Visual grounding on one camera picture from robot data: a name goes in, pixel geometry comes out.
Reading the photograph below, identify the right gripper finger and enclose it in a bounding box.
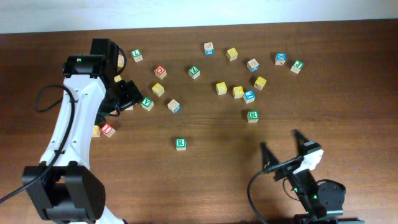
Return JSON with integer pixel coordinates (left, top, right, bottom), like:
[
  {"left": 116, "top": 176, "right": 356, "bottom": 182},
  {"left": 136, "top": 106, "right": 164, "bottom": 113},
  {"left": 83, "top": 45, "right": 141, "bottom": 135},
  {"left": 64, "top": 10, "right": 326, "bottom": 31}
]
[
  {"left": 293, "top": 129, "right": 309, "bottom": 156},
  {"left": 260, "top": 142, "right": 279, "bottom": 170}
]

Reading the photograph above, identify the yellow S block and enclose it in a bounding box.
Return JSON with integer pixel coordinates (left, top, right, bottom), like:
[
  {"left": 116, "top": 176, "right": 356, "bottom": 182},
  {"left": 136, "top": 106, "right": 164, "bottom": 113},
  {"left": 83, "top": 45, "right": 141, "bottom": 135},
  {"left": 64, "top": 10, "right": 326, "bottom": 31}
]
[
  {"left": 216, "top": 82, "right": 228, "bottom": 95},
  {"left": 152, "top": 83, "right": 165, "bottom": 97}
]

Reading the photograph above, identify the green r block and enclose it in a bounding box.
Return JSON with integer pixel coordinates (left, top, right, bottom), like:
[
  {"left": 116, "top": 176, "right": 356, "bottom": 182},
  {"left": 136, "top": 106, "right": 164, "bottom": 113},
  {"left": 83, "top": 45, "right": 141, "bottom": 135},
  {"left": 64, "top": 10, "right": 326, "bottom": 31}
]
[
  {"left": 247, "top": 111, "right": 259, "bottom": 123},
  {"left": 175, "top": 138, "right": 187, "bottom": 151}
]

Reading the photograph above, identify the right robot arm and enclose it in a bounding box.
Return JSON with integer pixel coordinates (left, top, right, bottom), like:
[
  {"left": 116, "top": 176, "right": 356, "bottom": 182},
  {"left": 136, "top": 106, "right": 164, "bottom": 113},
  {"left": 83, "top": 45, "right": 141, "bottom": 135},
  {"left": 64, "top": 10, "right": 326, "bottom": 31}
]
[{"left": 261, "top": 129, "right": 364, "bottom": 223}]

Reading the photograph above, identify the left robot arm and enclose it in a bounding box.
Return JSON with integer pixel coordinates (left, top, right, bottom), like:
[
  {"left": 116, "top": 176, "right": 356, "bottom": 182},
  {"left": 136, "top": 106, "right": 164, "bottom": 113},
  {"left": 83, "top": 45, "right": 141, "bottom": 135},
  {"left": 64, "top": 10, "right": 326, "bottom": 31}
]
[{"left": 22, "top": 39, "right": 143, "bottom": 223}]

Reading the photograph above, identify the red A block lower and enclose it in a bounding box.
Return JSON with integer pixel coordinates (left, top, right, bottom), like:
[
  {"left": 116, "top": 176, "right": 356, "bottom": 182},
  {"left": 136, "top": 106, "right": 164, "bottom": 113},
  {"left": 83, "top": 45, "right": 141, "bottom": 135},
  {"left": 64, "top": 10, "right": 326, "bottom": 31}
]
[{"left": 124, "top": 105, "right": 134, "bottom": 111}]

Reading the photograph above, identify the yellow block upper left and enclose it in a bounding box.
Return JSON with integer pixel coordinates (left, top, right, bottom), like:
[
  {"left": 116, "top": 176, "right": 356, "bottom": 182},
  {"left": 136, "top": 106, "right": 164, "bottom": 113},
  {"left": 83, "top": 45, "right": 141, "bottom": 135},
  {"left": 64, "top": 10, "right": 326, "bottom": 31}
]
[{"left": 114, "top": 75, "right": 122, "bottom": 82}]

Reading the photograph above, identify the green V block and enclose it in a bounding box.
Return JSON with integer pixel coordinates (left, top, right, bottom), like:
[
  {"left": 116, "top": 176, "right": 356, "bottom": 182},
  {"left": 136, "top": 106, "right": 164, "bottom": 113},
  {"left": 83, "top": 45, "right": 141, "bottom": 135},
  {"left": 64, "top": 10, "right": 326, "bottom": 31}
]
[{"left": 141, "top": 97, "right": 154, "bottom": 111}]

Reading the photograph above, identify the plain yellow-sided block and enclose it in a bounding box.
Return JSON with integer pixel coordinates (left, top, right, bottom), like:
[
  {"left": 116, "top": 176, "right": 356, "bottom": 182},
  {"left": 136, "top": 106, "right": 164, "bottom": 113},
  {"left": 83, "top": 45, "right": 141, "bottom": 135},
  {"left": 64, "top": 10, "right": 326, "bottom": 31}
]
[{"left": 118, "top": 55, "right": 124, "bottom": 68}]

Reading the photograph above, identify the red I block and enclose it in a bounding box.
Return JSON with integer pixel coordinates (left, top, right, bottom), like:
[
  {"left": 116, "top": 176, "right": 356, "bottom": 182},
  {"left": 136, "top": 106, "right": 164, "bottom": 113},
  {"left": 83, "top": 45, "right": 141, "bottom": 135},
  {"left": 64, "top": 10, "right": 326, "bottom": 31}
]
[{"left": 101, "top": 123, "right": 116, "bottom": 138}]

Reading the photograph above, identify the red Q block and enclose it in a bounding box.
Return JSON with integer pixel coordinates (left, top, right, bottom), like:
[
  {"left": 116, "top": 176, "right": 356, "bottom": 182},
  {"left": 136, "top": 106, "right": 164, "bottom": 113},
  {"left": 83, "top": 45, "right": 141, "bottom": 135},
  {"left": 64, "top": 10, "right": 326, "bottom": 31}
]
[{"left": 154, "top": 65, "right": 167, "bottom": 80}]

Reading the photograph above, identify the green L block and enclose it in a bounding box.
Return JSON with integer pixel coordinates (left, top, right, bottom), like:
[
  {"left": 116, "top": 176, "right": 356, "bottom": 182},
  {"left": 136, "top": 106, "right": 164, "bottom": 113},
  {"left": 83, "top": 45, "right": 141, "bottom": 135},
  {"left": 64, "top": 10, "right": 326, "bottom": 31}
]
[{"left": 131, "top": 49, "right": 143, "bottom": 62}]

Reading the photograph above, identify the yellow block bottom left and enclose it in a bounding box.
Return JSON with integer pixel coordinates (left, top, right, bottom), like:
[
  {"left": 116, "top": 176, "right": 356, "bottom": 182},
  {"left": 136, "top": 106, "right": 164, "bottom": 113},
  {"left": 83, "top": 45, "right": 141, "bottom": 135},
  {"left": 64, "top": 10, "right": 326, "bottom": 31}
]
[{"left": 92, "top": 125, "right": 101, "bottom": 138}]

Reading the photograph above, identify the wooden block blue side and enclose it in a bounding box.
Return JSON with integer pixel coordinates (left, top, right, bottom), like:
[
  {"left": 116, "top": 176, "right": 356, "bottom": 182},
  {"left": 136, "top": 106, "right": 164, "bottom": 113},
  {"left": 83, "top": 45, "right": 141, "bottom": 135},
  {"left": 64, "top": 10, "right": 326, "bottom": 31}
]
[{"left": 167, "top": 99, "right": 181, "bottom": 113}]

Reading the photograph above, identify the blue E block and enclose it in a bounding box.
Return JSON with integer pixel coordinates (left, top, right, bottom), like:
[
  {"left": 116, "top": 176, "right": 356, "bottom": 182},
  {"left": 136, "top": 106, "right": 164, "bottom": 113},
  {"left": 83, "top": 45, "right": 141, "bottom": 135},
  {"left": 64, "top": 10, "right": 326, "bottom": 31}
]
[{"left": 243, "top": 90, "right": 256, "bottom": 104}]

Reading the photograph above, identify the green Z block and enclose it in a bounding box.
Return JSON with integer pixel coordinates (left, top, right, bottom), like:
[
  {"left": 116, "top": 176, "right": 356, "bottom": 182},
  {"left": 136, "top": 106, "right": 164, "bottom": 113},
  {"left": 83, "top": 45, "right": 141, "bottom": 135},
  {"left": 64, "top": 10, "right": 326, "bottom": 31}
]
[{"left": 188, "top": 66, "right": 200, "bottom": 79}]

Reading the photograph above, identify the green J block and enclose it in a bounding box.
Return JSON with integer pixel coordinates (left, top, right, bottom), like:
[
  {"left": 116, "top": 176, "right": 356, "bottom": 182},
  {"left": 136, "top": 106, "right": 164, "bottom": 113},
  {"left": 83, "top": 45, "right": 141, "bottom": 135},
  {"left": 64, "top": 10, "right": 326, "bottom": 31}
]
[{"left": 290, "top": 60, "right": 305, "bottom": 74}]

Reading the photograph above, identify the yellow block centre right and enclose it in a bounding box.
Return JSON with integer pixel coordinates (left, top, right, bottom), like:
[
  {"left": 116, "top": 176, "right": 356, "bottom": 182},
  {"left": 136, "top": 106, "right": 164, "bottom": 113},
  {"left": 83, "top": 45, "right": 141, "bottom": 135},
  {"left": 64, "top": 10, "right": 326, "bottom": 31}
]
[{"left": 233, "top": 86, "right": 244, "bottom": 99}]

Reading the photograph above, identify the blue X block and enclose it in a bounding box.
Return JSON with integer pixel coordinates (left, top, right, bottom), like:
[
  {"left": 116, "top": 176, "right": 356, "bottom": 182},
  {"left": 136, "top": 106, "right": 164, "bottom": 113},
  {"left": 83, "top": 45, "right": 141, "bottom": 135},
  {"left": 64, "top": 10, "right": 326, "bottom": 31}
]
[{"left": 275, "top": 52, "right": 287, "bottom": 65}]

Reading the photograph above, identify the wooden block blue edge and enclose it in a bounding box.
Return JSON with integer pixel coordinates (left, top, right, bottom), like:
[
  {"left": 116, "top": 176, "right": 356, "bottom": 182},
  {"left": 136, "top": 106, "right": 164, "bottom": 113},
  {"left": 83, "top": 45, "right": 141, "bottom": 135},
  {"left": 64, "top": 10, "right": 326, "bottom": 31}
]
[{"left": 246, "top": 58, "right": 259, "bottom": 73}]

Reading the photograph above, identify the wooden block blue top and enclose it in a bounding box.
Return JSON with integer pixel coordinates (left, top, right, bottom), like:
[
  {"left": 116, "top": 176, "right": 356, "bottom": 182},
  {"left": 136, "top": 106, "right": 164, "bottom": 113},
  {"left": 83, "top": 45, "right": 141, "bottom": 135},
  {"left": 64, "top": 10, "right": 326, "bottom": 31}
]
[{"left": 204, "top": 42, "right": 214, "bottom": 55}]

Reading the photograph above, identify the yellow block top right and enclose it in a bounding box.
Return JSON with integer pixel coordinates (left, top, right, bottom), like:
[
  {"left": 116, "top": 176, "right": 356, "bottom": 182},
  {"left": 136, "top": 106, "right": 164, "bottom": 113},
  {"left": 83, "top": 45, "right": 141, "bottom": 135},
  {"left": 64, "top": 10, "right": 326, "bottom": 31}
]
[{"left": 226, "top": 47, "right": 238, "bottom": 61}]

